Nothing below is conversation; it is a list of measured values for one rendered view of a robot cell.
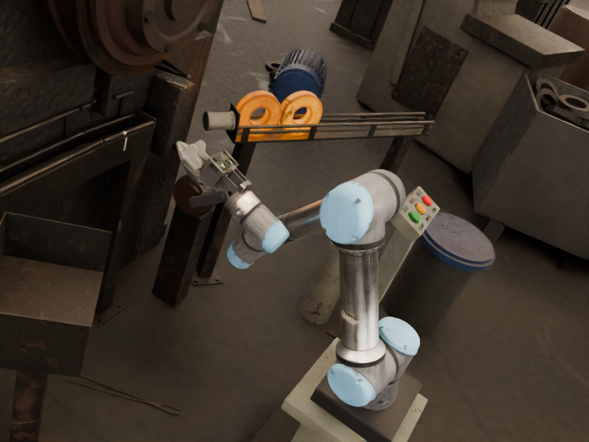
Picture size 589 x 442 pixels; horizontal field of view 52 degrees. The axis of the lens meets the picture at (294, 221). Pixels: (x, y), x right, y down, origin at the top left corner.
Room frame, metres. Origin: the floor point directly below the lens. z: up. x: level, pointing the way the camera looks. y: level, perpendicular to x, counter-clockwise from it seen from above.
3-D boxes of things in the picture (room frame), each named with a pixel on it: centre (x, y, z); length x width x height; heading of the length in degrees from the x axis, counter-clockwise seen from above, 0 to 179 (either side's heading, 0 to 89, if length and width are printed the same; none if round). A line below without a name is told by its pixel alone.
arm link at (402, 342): (1.17, -0.35, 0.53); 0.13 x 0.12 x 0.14; 152
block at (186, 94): (1.57, 0.47, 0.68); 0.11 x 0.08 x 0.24; 74
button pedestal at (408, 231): (1.79, -0.37, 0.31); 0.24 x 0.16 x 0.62; 164
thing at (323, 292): (1.79, -0.21, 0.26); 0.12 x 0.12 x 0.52
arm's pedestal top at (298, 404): (1.18, -0.36, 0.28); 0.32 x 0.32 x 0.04; 72
